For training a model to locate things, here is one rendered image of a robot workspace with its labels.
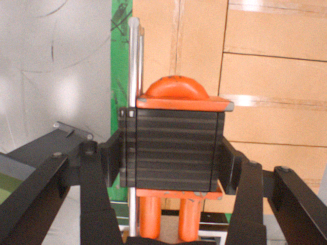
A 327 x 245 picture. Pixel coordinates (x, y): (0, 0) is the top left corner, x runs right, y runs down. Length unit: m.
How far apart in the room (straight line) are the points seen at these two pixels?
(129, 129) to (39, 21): 1.63
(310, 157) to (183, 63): 0.78
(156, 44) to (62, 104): 0.98
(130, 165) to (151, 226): 0.07
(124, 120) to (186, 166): 0.06
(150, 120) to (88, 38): 1.44
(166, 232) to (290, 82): 0.92
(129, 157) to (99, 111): 1.40
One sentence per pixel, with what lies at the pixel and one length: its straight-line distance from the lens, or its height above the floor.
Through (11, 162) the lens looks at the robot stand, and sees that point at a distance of 0.99.
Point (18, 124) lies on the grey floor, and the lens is 1.91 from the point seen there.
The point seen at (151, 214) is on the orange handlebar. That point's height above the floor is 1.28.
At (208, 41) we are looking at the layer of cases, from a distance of 0.92.
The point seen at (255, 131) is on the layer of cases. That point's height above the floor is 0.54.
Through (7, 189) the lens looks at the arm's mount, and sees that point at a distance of 0.96.
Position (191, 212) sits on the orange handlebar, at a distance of 0.20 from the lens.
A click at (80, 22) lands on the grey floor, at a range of 1.61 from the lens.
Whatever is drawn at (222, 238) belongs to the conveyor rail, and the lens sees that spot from 1.21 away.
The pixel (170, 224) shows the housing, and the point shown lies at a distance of 0.24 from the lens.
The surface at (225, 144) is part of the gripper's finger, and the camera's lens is 0.16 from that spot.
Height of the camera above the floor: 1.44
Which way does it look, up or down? 77 degrees down
